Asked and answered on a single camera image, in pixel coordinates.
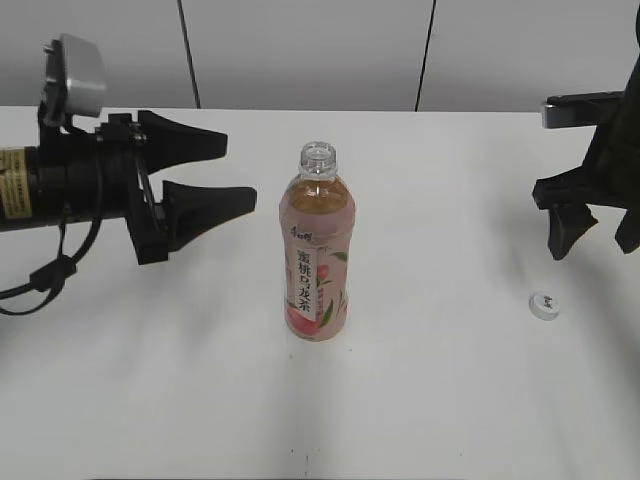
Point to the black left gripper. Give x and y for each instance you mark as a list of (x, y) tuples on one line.
[(105, 175)]

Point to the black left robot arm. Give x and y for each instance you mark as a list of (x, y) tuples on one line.
[(19, 189)]

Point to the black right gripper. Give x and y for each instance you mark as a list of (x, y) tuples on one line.
[(608, 175)]

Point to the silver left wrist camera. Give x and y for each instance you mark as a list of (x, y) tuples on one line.
[(74, 80)]

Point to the white bottle cap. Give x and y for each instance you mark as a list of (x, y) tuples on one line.
[(543, 306)]

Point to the peach oolong tea bottle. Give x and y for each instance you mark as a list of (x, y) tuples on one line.
[(317, 218)]

